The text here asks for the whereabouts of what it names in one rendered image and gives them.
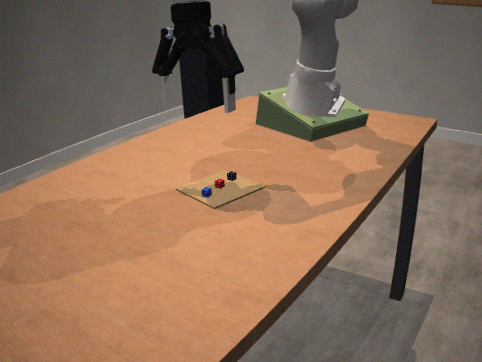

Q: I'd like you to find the blue die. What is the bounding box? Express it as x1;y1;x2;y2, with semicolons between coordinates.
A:
201;187;212;197

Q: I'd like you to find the beige square mat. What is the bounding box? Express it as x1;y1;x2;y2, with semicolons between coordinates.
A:
176;170;266;209

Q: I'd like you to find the red die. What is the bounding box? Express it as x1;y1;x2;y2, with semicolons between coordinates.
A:
215;179;225;189

